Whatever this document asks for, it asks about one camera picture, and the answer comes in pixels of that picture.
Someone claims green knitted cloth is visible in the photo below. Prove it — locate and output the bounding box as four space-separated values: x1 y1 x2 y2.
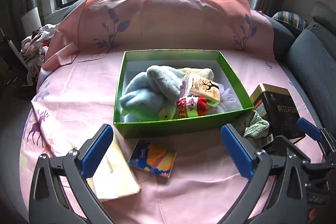
232 111 269 149

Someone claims blue orange Tempo tissue pack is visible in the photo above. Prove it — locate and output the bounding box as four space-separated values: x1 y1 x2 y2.
128 140 177 178

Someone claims black gold tea tin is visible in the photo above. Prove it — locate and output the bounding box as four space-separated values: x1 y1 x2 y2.
250 84 305 145

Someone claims yellow tissue pack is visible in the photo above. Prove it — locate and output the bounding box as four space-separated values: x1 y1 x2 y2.
87 138 141 202

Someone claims grey sofa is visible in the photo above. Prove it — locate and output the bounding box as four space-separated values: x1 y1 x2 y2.
267 1 335 135

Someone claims white mesh sponge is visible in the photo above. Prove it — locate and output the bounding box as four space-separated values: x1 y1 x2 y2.
216 84 242 113

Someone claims pink printed bed sheet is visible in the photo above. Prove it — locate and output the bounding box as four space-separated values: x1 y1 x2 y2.
19 0 313 223

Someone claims striped cushion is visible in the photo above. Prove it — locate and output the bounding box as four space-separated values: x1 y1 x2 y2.
272 11 307 31

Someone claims cream fluffy towel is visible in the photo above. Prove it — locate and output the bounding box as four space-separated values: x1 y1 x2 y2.
179 67 214 81

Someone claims red white sock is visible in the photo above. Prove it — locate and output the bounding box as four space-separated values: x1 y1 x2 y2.
176 97 208 118

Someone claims light blue plush towel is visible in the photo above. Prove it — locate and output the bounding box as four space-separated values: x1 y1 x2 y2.
120 65 184 122

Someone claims yellow green plush toy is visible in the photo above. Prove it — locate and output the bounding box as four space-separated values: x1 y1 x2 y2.
158 106 176 121

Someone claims pile of clothes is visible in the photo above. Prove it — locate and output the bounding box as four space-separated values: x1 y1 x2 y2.
20 24 59 86

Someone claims green cardboard box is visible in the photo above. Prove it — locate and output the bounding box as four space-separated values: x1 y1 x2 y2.
113 50 253 139

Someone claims white lamp shade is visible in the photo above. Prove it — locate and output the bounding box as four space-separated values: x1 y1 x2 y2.
21 7 42 36

